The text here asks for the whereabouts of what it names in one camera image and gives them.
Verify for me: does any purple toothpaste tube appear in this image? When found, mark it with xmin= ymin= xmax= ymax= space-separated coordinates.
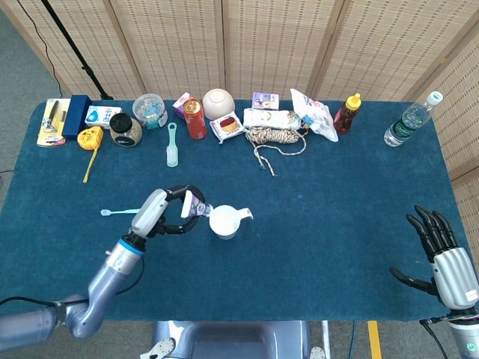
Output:
xmin=180 ymin=192 xmax=214 ymax=220

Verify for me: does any speckled rope bundle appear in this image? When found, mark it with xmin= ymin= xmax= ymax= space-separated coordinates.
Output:
xmin=245 ymin=126 xmax=308 ymax=179

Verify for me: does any white and blue box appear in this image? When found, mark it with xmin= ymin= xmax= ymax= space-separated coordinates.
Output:
xmin=84 ymin=105 xmax=123 ymax=130

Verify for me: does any black tripod stand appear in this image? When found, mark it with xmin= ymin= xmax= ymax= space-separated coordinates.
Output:
xmin=40 ymin=0 xmax=115 ymax=101

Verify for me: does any green cleaning brush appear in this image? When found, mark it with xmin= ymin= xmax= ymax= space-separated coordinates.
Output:
xmin=165 ymin=122 xmax=180 ymax=168

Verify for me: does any small purple box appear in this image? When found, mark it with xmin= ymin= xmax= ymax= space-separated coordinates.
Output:
xmin=172 ymin=91 xmax=196 ymax=120

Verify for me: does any white long package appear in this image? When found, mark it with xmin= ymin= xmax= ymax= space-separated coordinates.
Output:
xmin=242 ymin=108 xmax=311 ymax=132

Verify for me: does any white plastic bag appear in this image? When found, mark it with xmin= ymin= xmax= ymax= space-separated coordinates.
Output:
xmin=290 ymin=88 xmax=340 ymax=143

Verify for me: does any thin black wall cable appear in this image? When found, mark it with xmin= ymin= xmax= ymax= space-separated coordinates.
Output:
xmin=16 ymin=0 xmax=64 ymax=96

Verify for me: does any clear water bottle green label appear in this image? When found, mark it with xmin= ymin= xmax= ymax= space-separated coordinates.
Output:
xmin=383 ymin=90 xmax=445 ymax=147

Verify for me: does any razor blister pack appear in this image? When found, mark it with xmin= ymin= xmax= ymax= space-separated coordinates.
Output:
xmin=36 ymin=98 xmax=72 ymax=148

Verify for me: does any white cup with handle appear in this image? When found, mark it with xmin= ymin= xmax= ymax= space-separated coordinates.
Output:
xmin=208 ymin=204 xmax=254 ymax=241

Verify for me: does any red drink can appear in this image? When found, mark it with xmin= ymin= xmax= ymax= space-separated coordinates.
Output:
xmin=182 ymin=98 xmax=208 ymax=141

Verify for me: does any clear tub of clips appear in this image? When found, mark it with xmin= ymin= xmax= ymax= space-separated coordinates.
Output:
xmin=132 ymin=93 xmax=169 ymax=131

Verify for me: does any white snack packet red picture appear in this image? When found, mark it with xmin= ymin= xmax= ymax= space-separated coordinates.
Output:
xmin=209 ymin=111 xmax=247 ymax=144

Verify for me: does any glass jar black lid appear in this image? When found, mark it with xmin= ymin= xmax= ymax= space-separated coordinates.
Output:
xmin=109 ymin=112 xmax=144 ymax=147

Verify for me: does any blue table cloth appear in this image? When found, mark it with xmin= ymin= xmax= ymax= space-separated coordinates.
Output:
xmin=0 ymin=99 xmax=479 ymax=322

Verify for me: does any yellow tape measure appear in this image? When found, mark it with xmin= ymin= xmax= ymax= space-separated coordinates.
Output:
xmin=76 ymin=126 xmax=105 ymax=184

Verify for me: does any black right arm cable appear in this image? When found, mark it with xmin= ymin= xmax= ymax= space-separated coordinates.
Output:
xmin=418 ymin=317 xmax=450 ymax=359

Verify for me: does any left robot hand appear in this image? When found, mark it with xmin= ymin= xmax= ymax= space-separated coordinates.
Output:
xmin=130 ymin=184 xmax=207 ymax=240

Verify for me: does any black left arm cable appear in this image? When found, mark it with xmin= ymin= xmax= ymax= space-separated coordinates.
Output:
xmin=0 ymin=257 xmax=146 ymax=306

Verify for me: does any honey bear bottle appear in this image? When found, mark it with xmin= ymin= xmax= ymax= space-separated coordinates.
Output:
xmin=333 ymin=93 xmax=362 ymax=135

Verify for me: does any light blue toothbrush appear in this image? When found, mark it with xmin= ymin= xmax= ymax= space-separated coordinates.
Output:
xmin=100 ymin=208 xmax=140 ymax=217

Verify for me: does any cream upturned bowl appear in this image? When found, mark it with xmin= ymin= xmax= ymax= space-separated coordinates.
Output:
xmin=201 ymin=88 xmax=236 ymax=121

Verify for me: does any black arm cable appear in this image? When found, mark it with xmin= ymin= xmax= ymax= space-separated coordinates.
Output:
xmin=418 ymin=317 xmax=450 ymax=359
xmin=0 ymin=257 xmax=146 ymax=306

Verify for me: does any grey robot torso base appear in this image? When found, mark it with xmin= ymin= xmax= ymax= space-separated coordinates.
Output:
xmin=140 ymin=320 xmax=326 ymax=359

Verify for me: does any dark blue box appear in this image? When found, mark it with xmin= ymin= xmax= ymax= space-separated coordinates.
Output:
xmin=61 ymin=94 xmax=93 ymax=141

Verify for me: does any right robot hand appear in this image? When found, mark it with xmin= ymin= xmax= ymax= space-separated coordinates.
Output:
xmin=389 ymin=204 xmax=479 ymax=311

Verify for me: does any purple white drink carton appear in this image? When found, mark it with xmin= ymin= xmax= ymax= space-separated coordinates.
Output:
xmin=251 ymin=92 xmax=281 ymax=111

